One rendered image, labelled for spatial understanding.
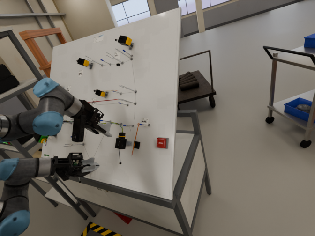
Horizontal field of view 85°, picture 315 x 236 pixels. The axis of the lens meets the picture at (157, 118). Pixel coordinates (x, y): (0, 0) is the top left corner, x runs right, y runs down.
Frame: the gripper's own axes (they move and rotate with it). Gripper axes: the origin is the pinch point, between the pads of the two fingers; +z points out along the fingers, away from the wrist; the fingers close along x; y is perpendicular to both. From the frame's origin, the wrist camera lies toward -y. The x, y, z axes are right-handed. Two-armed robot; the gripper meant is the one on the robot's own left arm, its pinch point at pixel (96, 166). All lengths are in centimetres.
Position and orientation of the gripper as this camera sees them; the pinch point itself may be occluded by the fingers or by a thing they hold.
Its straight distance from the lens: 92.5
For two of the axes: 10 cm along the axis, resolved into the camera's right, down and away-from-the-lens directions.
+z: 7.4, 1.3, 6.6
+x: -3.6, -7.5, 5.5
